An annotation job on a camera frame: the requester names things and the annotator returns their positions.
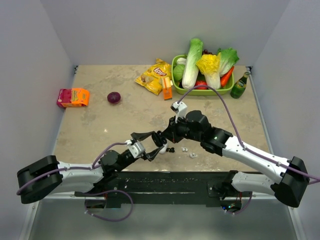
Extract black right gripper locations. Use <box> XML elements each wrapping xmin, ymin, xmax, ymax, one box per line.
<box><xmin>162</xmin><ymin>114</ymin><xmax>203</xmax><ymax>144</ymax></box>

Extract white cauliflower piece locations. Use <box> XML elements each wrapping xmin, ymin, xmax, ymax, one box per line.
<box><xmin>176</xmin><ymin>57</ymin><xmax>187</xmax><ymax>65</ymax></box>

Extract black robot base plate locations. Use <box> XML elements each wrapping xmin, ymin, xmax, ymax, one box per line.
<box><xmin>75</xmin><ymin>171</ymin><xmax>250</xmax><ymax>208</ymax></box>

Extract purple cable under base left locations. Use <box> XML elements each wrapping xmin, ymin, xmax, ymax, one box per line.
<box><xmin>83</xmin><ymin>187</ymin><xmax>134</xmax><ymax>222</ymax></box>

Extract yellow Lays chips bag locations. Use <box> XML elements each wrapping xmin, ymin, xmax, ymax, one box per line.
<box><xmin>135</xmin><ymin>58</ymin><xmax>172</xmax><ymax>96</ymax></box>

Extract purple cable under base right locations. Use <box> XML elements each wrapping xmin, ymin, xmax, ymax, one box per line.
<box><xmin>223</xmin><ymin>192</ymin><xmax>253</xmax><ymax>216</ymax></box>

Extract dark grapes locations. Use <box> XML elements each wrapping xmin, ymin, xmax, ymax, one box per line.
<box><xmin>202</xmin><ymin>49</ymin><xmax>213</xmax><ymax>55</ymax></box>

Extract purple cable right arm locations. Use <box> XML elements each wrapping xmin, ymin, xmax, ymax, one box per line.
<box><xmin>177</xmin><ymin>84</ymin><xmax>320</xmax><ymax>185</ymax></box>

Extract orange carrot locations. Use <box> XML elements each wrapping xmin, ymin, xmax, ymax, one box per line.
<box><xmin>220</xmin><ymin>66</ymin><xmax>235</xmax><ymax>88</ymax></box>

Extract pink orange snack box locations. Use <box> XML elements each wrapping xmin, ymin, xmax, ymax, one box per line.
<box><xmin>56</xmin><ymin>88</ymin><xmax>90</xmax><ymax>108</ymax></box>

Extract white earbud charging case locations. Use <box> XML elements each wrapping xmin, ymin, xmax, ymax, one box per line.
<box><xmin>159</xmin><ymin>143</ymin><xmax>168</xmax><ymax>155</ymax></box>

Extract red tomato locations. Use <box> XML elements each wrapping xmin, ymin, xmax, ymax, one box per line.
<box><xmin>194</xmin><ymin>80</ymin><xmax>208</xmax><ymax>90</ymax></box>

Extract green plastic basket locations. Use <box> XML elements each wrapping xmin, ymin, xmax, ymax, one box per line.
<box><xmin>171</xmin><ymin>54</ymin><xmax>235</xmax><ymax>96</ymax></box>

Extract green white napa cabbage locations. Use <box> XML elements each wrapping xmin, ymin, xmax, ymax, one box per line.
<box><xmin>182</xmin><ymin>38</ymin><xmax>204</xmax><ymax>90</ymax></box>

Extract white earbud far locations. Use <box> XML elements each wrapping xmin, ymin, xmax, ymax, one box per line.
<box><xmin>189</xmin><ymin>152</ymin><xmax>198</xmax><ymax>159</ymax></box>

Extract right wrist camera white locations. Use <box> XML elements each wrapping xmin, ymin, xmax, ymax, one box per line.
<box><xmin>170</xmin><ymin>101</ymin><xmax>188</xmax><ymax>123</ymax></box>

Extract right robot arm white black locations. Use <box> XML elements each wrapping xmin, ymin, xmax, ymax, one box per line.
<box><xmin>161</xmin><ymin>110</ymin><xmax>310</xmax><ymax>208</ymax></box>

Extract yellow napa cabbage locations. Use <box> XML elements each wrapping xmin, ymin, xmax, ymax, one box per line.
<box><xmin>196</xmin><ymin>53</ymin><xmax>221</xmax><ymax>90</ymax></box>

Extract round green cabbage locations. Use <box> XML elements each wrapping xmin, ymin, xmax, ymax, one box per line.
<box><xmin>172</xmin><ymin>64</ymin><xmax>185</xmax><ymax>82</ymax></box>

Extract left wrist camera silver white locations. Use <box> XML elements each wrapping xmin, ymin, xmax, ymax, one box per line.
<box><xmin>124</xmin><ymin>139</ymin><xmax>146</xmax><ymax>159</ymax></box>

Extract orange small carton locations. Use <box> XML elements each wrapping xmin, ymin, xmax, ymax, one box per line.
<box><xmin>161</xmin><ymin>77</ymin><xmax>173</xmax><ymax>101</ymax></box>

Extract green leaf lettuce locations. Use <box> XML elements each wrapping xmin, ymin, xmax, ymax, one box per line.
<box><xmin>217</xmin><ymin>47</ymin><xmax>240</xmax><ymax>77</ymax></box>

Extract green glass bottle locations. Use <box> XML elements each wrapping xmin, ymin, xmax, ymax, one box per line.
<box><xmin>230</xmin><ymin>71</ymin><xmax>250</xmax><ymax>99</ymax></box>

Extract black earbud charging case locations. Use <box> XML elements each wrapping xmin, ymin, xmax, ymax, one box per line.
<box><xmin>151</xmin><ymin>130</ymin><xmax>168</xmax><ymax>147</ymax></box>

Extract red onion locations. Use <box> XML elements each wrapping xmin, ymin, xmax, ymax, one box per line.
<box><xmin>107</xmin><ymin>91</ymin><xmax>122</xmax><ymax>104</ymax></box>

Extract purple cable under base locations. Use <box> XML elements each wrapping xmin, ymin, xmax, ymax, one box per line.
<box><xmin>83</xmin><ymin>187</ymin><xmax>134</xmax><ymax>222</ymax></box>
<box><xmin>223</xmin><ymin>192</ymin><xmax>253</xmax><ymax>216</ymax></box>

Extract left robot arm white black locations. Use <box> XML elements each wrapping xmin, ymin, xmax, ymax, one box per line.
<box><xmin>16</xmin><ymin>131</ymin><xmax>168</xmax><ymax>204</ymax></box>

